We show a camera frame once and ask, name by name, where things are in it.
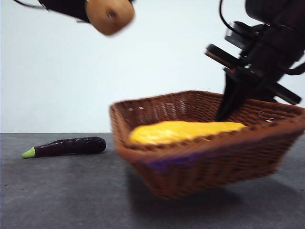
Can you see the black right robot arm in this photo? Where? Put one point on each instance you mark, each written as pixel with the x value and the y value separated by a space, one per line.
pixel 281 35

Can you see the yellow corn cob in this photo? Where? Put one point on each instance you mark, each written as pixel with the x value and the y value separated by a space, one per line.
pixel 176 132

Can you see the brown woven wicker basket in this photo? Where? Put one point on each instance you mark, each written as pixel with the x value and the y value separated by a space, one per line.
pixel 202 167

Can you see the brown potato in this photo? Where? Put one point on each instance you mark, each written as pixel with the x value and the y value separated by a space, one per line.
pixel 109 16

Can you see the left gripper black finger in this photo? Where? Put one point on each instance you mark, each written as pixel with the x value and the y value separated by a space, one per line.
pixel 71 9

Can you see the purple eggplant with green stem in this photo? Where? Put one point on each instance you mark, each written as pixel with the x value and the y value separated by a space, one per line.
pixel 71 146

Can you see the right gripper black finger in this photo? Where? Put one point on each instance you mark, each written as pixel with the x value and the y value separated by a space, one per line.
pixel 230 95
pixel 263 95

